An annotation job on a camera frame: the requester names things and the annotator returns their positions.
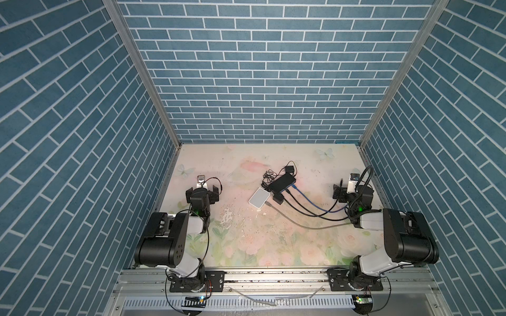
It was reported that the blue ethernet cable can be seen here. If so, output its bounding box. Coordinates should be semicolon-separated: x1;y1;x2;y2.
292;187;345;214

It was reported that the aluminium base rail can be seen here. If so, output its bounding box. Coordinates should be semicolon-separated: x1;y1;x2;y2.
105;267;451;315

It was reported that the white box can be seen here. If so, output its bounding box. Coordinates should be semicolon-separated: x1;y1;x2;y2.
249;188;271;209

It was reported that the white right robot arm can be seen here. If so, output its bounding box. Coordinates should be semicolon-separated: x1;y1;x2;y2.
333;184;440;287

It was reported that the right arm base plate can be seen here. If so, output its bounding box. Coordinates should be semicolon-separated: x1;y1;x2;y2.
326;267;383;292

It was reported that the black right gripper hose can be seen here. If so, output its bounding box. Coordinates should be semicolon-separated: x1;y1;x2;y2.
355;165;375;190

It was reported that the aluminium corner post left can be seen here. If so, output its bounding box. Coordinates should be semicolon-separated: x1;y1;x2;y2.
103;0;181;150

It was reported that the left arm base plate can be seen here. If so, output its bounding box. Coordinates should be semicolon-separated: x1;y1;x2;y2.
168;270;225;293

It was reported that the aluminium corner post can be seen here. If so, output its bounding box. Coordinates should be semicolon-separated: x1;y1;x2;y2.
358;0;449;152
103;0;181;150

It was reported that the grey ethernet cable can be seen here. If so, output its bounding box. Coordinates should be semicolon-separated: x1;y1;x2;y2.
264;200;354;230

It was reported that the aluminium corner post right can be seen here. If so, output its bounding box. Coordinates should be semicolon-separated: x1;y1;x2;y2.
358;0;449;152

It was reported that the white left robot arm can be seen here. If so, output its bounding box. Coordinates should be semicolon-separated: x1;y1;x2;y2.
134;186;223;284

